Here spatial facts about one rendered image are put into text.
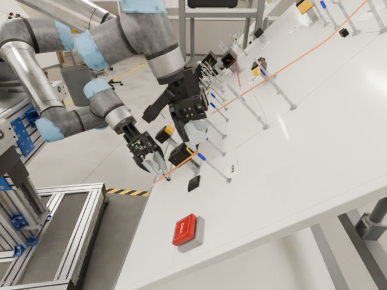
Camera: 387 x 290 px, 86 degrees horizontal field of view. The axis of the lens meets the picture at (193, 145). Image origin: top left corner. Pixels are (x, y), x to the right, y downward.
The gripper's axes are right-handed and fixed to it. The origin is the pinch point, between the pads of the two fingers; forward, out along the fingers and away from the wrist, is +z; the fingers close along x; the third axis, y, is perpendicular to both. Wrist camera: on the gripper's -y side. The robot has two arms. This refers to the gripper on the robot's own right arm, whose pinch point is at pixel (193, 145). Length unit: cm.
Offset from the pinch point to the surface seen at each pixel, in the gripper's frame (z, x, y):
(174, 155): 0.6, -2.3, -5.6
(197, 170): 8.0, -1.2, -1.7
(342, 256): 144, 41, 53
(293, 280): 42.7, -16.2, 17.9
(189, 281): 32.0, -20.7, -10.2
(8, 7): -166, 394, -399
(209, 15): -24, 96, 4
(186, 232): 3.4, -24.2, 1.1
